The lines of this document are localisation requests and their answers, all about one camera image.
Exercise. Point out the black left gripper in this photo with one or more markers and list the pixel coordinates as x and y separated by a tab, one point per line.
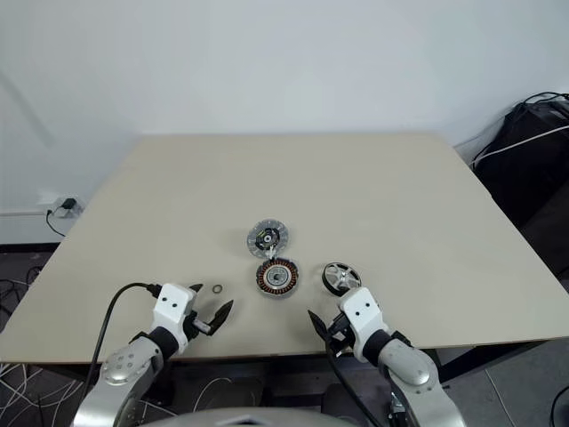
192	328

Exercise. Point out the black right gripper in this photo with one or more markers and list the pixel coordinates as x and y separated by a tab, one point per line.
340	331

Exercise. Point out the silver disc rotor plate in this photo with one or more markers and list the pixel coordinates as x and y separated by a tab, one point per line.
266	238

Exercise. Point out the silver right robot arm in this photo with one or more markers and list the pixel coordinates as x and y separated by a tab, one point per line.
411	364

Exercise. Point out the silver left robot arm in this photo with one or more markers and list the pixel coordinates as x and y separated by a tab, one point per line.
120	364

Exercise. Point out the motor stator with copper windings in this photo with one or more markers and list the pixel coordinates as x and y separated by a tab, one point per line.
276	278

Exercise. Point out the grey robot torso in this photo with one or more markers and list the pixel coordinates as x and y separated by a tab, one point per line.
249	416

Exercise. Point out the black power adapter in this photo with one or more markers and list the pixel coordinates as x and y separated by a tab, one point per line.
68	203

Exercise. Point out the black bag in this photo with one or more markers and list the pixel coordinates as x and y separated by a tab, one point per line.
529	160

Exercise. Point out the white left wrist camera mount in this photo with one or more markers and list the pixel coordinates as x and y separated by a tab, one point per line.
173	307

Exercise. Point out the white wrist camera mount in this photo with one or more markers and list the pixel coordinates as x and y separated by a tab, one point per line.
173	307
362	311

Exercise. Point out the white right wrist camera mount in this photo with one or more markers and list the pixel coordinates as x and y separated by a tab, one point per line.
362	311

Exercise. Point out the white wall socket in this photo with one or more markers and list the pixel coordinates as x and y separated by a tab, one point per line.
49	200

